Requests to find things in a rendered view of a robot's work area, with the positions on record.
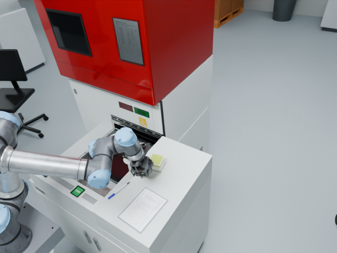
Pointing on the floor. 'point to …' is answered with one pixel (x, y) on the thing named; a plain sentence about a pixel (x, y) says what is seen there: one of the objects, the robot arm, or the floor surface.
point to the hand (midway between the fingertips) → (148, 171)
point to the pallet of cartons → (226, 11)
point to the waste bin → (283, 10)
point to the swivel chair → (13, 55)
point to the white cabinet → (192, 210)
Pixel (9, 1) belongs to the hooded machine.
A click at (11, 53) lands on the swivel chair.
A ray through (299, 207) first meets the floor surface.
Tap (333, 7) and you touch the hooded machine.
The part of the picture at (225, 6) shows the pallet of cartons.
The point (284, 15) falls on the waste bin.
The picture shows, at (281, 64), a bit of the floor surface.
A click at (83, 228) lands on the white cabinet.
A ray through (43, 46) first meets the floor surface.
